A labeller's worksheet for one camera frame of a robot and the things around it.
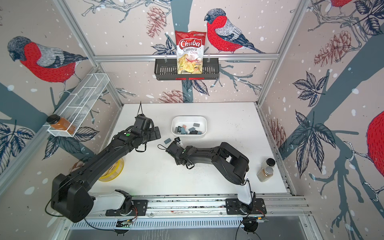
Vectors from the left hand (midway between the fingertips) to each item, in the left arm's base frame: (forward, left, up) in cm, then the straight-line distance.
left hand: (155, 130), depth 84 cm
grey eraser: (+11, -9, -17) cm, 22 cm away
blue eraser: (+3, -4, -17) cm, 18 cm away
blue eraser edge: (+9, -14, -15) cm, 23 cm away
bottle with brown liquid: (-22, -60, -9) cm, 64 cm away
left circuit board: (-42, +12, -19) cm, 48 cm away
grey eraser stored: (+16, -23, -17) cm, 33 cm away
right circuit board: (-41, -52, -17) cm, 68 cm away
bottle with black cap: (-16, -64, -7) cm, 66 cm away
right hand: (-7, -14, -18) cm, 24 cm away
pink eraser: (+15, -15, -17) cm, 27 cm away
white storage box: (+14, -18, -17) cm, 29 cm away
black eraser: (+10, -23, -18) cm, 31 cm away
